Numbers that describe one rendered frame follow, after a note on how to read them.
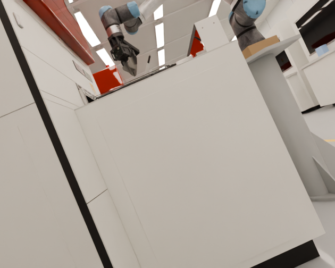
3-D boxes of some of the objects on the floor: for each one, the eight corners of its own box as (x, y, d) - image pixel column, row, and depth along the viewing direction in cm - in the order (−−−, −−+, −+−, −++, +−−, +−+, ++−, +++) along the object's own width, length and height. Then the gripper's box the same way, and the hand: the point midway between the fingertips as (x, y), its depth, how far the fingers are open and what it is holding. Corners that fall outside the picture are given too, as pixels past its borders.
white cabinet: (168, 333, 78) (73, 110, 82) (168, 229, 174) (124, 129, 178) (341, 254, 79) (240, 38, 83) (246, 194, 176) (201, 95, 179)
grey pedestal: (339, 164, 155) (286, 52, 159) (417, 166, 112) (341, 13, 115) (274, 197, 148) (220, 80, 152) (330, 214, 104) (253, 49, 108)
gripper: (103, 41, 115) (120, 80, 114) (115, 30, 110) (133, 70, 109) (115, 43, 122) (131, 80, 121) (127, 33, 117) (144, 72, 116)
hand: (135, 74), depth 117 cm, fingers closed
